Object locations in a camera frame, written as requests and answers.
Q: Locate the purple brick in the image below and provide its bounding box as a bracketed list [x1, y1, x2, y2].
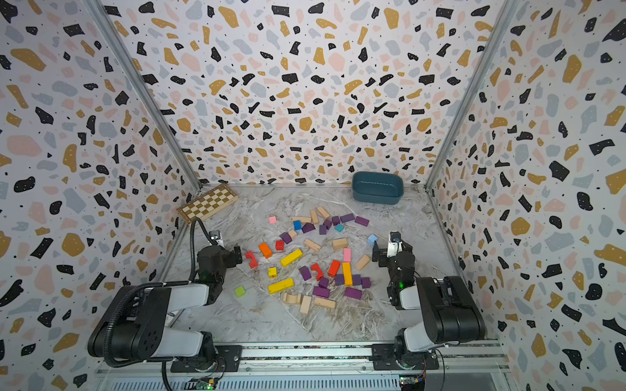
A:
[345, 287, 363, 300]
[298, 267, 311, 281]
[355, 216, 369, 226]
[313, 286, 330, 299]

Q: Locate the teal storage bin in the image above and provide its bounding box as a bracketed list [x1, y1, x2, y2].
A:
[351, 172, 404, 205]

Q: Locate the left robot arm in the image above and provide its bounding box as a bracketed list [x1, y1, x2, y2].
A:
[87, 230, 243, 371]

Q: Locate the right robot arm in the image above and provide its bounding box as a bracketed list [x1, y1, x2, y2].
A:
[372, 231, 487, 369]

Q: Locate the red arch brick left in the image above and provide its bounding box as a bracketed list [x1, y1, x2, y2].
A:
[245, 251, 259, 269]

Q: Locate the red arch brick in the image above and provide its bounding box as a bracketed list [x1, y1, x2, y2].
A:
[311, 263, 324, 281]
[245, 251, 259, 269]

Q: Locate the natural wood brick right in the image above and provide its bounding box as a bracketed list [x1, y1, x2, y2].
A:
[355, 255, 371, 270]

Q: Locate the upright yellow brick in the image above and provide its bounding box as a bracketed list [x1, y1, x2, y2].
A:
[342, 262, 353, 287]

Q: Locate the orange brick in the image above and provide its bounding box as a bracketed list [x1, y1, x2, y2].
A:
[259, 243, 273, 259]

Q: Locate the wooden chessboard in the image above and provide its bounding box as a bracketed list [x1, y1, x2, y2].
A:
[178, 184, 239, 224]

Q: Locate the long yellow brick lower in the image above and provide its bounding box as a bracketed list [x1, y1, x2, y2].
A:
[268, 278, 294, 295]

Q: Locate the long yellow brick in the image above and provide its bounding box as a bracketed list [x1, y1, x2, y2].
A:
[268, 278, 294, 295]
[280, 249, 303, 267]

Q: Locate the long yellow brick upper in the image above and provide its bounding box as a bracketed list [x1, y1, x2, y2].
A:
[280, 249, 303, 267]

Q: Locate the natural wood arch brick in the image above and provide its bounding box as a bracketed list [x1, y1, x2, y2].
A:
[281, 292, 303, 306]

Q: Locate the red arch brick centre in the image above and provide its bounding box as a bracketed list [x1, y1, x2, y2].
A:
[311, 263, 324, 281]

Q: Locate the natural wood flat brick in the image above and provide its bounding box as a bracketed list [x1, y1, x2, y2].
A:
[314, 297, 337, 310]

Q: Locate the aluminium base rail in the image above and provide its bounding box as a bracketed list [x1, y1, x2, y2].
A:
[94, 340, 517, 390]

